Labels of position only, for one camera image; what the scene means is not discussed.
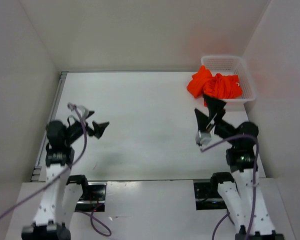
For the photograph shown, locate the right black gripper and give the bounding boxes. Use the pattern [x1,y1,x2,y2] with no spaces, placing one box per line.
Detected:
[193,90,238,144]

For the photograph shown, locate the orange mesh shorts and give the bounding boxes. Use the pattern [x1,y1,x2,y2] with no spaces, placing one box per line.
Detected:
[186,65,243,100]

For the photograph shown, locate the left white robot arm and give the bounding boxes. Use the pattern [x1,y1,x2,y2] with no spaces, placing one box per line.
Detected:
[21,105,110,240]

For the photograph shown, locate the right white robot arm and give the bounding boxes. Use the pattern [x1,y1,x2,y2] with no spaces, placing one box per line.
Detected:
[194,94,285,240]

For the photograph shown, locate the white plastic basket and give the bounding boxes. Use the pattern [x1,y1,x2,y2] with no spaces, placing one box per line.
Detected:
[201,55,257,110]

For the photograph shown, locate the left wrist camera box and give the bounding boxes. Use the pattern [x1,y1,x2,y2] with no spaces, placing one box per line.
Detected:
[75,105,87,120]

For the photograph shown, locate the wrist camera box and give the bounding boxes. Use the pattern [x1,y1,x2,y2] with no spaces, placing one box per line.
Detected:
[75,105,87,120]
[195,131,212,147]

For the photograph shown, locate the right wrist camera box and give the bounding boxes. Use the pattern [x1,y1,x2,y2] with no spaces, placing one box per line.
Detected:
[195,131,212,147]

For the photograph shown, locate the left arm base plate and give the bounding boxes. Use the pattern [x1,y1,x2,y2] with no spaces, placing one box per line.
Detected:
[75,181,107,213]

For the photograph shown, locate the aluminium table edge rail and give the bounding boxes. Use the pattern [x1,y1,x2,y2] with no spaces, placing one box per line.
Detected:
[29,71,68,182]

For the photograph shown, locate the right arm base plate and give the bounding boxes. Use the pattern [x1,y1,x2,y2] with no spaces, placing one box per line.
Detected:
[193,181,227,211]

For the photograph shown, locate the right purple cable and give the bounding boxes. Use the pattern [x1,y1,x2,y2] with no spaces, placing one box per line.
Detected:
[199,134,261,240]

